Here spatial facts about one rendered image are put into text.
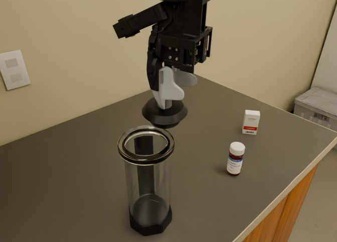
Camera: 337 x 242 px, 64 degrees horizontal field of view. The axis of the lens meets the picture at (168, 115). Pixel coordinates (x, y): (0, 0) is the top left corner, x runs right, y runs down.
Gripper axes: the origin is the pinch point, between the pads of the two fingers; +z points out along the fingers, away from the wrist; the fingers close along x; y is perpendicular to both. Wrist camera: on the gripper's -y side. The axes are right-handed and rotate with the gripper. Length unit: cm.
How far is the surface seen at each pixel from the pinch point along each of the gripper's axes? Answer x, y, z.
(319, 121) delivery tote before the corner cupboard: 184, 50, 116
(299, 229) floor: 79, 50, 128
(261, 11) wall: 134, -9, 19
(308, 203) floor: 103, 53, 130
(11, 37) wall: 7, -56, 1
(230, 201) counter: 5.3, 15.8, 29.3
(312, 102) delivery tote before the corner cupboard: 192, 39, 105
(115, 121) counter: 20, -32, 32
